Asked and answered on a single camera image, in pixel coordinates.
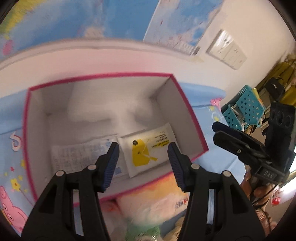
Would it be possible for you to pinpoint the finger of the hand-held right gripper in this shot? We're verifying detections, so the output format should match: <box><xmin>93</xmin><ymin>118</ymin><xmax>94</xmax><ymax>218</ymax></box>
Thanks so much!
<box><xmin>212</xmin><ymin>130</ymin><xmax>271</xmax><ymax>168</ymax></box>
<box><xmin>212</xmin><ymin>121</ymin><xmax>267</xmax><ymax>151</ymax></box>

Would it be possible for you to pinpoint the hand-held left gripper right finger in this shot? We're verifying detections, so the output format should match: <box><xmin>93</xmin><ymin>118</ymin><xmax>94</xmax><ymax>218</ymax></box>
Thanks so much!
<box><xmin>167</xmin><ymin>142</ymin><xmax>266</xmax><ymax>241</ymax></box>

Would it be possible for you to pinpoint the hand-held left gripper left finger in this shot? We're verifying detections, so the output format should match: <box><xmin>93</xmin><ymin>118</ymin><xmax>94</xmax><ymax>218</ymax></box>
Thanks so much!
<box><xmin>21</xmin><ymin>142</ymin><xmax>121</xmax><ymax>241</ymax></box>

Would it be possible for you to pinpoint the pink cardboard box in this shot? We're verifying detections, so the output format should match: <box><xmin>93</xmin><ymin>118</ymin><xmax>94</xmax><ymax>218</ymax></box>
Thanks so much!
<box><xmin>23</xmin><ymin>73</ymin><xmax>210</xmax><ymax>202</ymax></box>

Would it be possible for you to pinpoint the person's right forearm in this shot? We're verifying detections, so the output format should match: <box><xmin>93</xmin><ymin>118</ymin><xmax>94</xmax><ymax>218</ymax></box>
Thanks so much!
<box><xmin>253</xmin><ymin>204</ymin><xmax>277</xmax><ymax>235</ymax></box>

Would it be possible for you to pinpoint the person's right hand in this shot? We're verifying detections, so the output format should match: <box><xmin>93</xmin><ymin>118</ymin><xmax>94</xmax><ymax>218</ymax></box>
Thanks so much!
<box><xmin>240</xmin><ymin>173</ymin><xmax>275</xmax><ymax>205</ymax></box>

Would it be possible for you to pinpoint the small teal perforated basket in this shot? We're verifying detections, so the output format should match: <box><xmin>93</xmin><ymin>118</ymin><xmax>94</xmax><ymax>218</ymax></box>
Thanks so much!
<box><xmin>221</xmin><ymin>104</ymin><xmax>244</xmax><ymax>131</ymax></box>

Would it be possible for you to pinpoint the blue cartoon printed bed sheet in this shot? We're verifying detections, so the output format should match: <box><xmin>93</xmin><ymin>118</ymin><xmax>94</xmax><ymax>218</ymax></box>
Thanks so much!
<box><xmin>0</xmin><ymin>82</ymin><xmax>247</xmax><ymax>241</ymax></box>

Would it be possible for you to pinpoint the white wipes packet yellow label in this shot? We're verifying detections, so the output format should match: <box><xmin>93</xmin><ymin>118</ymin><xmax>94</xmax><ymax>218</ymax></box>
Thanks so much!
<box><xmin>117</xmin><ymin>122</ymin><xmax>179</xmax><ymax>178</ymax></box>

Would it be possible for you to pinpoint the large teal perforated basket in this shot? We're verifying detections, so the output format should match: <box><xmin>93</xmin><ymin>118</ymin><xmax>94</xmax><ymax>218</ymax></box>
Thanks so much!
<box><xmin>236</xmin><ymin>85</ymin><xmax>265</xmax><ymax>125</ymax></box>

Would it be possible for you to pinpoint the white packet blue print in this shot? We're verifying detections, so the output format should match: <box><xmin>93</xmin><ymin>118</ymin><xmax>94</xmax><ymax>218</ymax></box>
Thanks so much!
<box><xmin>51</xmin><ymin>137</ymin><xmax>123</xmax><ymax>176</ymax></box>

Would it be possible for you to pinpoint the pastel tissue pack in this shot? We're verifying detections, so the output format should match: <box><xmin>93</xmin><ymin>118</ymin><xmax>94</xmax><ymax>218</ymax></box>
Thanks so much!
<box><xmin>116</xmin><ymin>173</ymin><xmax>190</xmax><ymax>226</ymax></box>

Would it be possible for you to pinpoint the black bag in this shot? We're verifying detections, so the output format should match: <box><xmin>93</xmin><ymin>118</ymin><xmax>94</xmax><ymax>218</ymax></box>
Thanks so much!
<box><xmin>264</xmin><ymin>77</ymin><xmax>286</xmax><ymax>102</ymax></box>

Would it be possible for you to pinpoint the white foam padding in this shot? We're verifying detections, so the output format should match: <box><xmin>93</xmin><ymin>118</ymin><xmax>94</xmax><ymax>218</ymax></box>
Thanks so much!
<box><xmin>68</xmin><ymin>82</ymin><xmax>160</xmax><ymax>127</ymax></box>

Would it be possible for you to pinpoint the yellow cloth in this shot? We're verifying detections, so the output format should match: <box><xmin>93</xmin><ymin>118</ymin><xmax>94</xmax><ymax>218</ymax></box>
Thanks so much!
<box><xmin>260</xmin><ymin>59</ymin><xmax>296</xmax><ymax>106</ymax></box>

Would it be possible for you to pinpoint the green packet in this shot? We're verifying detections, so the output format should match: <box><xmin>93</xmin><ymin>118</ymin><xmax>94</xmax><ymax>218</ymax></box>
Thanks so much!
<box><xmin>125</xmin><ymin>224</ymin><xmax>162</xmax><ymax>241</ymax></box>

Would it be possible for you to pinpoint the white wall socket panel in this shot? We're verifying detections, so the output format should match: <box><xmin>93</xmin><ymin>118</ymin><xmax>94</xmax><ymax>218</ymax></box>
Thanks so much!
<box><xmin>206</xmin><ymin>29</ymin><xmax>247</xmax><ymax>70</ymax></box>

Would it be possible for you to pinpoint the blue wall map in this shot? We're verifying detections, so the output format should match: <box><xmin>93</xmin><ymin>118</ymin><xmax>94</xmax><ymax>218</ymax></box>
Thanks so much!
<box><xmin>143</xmin><ymin>0</ymin><xmax>225</xmax><ymax>56</ymax></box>

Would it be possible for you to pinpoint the colourful wall map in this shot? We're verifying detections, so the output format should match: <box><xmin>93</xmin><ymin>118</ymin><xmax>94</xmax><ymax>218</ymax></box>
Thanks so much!
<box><xmin>0</xmin><ymin>0</ymin><xmax>161</xmax><ymax>63</ymax></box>

